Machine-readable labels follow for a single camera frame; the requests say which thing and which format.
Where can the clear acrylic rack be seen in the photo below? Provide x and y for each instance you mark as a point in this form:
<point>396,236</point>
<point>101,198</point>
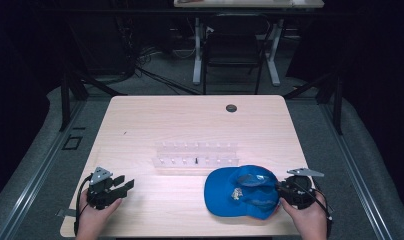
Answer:
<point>196,156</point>

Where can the blue baseball cap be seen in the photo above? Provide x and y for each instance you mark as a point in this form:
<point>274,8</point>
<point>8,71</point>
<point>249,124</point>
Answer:
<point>241,191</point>

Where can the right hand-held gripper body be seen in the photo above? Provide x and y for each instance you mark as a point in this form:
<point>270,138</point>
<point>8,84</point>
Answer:
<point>300,190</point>

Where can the black metal stand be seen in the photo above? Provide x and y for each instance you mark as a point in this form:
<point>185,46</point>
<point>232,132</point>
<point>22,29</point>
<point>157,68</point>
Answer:
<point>73,96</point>
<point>326,96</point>

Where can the round table grommet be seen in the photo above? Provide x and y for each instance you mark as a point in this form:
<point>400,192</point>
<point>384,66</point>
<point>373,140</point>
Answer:
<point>231,108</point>

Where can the black chair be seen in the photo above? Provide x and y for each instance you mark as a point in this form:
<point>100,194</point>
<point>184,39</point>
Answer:
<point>232,45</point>

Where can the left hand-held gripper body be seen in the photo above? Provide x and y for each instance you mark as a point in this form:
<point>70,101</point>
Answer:
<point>101,190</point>

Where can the person's right hand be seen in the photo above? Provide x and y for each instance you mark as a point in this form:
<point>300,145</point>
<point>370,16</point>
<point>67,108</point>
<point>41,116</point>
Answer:
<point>303,216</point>

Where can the person's left hand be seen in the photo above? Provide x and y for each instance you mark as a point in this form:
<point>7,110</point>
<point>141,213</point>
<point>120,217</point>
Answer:
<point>96,213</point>

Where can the white-legged desk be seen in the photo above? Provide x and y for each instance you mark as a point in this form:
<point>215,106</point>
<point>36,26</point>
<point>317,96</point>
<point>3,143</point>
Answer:
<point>248,20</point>

